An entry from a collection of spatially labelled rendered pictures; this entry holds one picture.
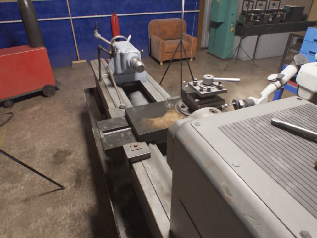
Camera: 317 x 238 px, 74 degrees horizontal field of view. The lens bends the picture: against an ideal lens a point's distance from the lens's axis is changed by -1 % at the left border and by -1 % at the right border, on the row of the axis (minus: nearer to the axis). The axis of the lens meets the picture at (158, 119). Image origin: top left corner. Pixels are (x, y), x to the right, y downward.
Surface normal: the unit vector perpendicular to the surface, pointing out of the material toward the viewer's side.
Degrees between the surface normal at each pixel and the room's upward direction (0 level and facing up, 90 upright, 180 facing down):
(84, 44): 90
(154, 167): 0
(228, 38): 90
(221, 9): 90
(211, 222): 90
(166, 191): 0
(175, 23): 79
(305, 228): 0
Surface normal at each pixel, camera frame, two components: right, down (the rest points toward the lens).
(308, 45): -0.93, 0.21
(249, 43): 0.37, 0.50
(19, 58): 0.67, 0.40
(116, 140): 0.00, -0.84
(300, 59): -0.26, -0.50
